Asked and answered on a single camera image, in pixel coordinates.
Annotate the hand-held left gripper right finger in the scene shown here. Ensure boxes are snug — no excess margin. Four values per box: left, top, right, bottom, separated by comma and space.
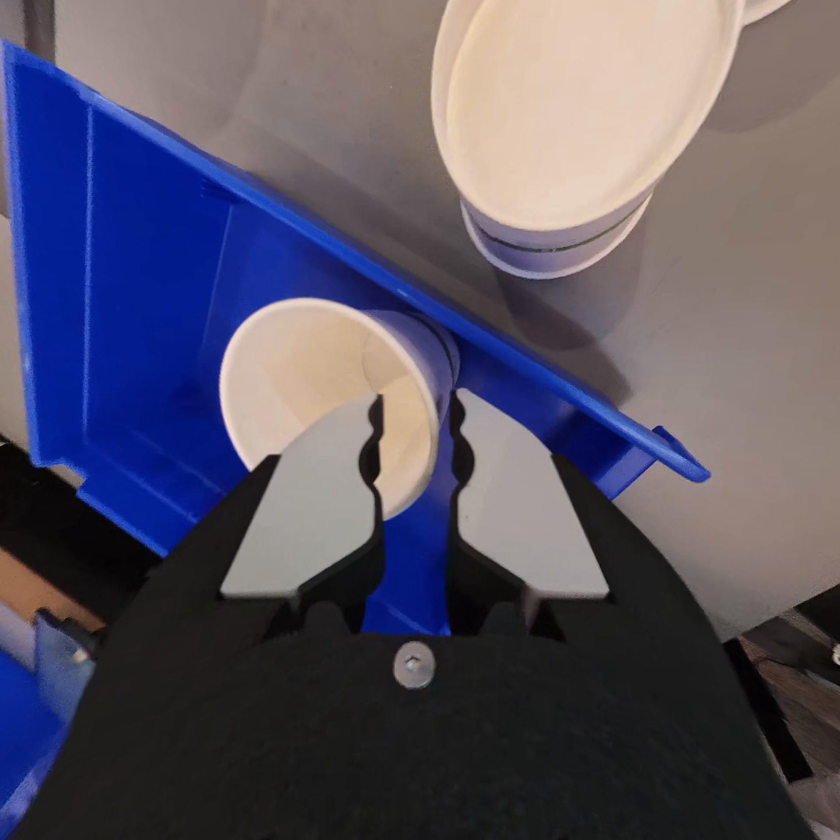
448, 388, 610, 621

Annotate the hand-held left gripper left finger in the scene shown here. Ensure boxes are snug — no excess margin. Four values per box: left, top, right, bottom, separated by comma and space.
218, 394, 387, 618

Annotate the white paper cup green band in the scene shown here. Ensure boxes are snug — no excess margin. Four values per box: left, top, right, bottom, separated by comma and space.
738, 0, 798, 27
218, 298, 460, 522
430, 0, 749, 282

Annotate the blue plastic bin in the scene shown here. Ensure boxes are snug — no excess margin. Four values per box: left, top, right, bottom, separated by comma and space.
0, 39, 711, 637

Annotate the wooden background table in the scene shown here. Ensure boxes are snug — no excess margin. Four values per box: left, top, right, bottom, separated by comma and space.
0, 548, 109, 631

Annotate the black table leg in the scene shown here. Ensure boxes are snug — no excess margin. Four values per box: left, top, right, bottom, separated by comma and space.
724, 638, 816, 786

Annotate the blue storage bin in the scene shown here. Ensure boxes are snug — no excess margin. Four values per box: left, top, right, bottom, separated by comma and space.
0, 646, 80, 840

